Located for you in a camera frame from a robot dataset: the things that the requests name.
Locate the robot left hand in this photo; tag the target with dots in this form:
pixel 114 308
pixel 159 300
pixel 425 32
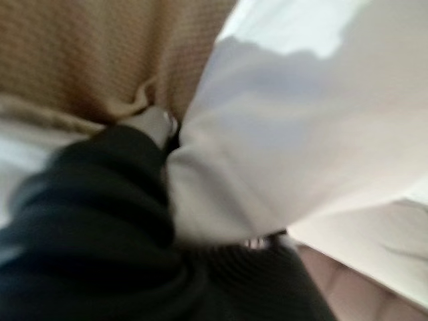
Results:
pixel 100 234

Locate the white duvet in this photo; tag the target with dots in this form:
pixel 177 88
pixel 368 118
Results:
pixel 284 133

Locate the white bed sheet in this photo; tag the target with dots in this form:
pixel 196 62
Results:
pixel 20 150

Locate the large beige pillow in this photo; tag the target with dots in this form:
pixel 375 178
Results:
pixel 83 50

